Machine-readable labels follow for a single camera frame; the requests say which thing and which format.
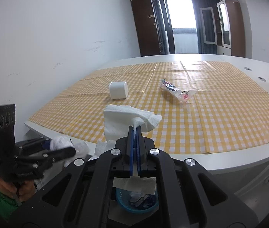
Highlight dark brown wardrobe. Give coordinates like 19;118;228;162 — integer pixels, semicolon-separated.
131;0;170;57

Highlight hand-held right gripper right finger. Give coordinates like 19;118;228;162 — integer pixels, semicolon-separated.
136;126;260;228

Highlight yellow checkered tablecloth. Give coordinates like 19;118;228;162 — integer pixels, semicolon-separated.
28;60;269;154

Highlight blue plastic basket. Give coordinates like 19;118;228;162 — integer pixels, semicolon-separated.
115;187;160;213

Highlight white plastic cup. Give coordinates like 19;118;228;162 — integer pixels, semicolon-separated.
109;81;129;100

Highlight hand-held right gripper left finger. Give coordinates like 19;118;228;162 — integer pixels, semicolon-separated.
9;125;134;228

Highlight clear wrapper blue red print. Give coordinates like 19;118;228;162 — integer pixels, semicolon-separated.
160;79;198;104

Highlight clear plastic bag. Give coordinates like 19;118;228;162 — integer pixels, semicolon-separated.
50;135;90;168

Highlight dark curtain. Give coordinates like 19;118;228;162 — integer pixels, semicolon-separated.
191;0;221;54

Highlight white paper towel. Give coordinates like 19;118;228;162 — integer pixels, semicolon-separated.
89;104;163;194

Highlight brown cabinet with glass doors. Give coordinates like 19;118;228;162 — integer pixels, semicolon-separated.
200;0;246;58

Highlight person's left hand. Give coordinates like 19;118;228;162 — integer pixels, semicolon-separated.
0;177;37;203

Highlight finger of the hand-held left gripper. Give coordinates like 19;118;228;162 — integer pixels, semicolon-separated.
15;137;51;149
33;146;77;169

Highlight crumpled paper scraps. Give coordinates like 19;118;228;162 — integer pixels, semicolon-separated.
128;191;157;209

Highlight glass balcony door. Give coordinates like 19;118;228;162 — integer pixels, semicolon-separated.
156;0;200;55

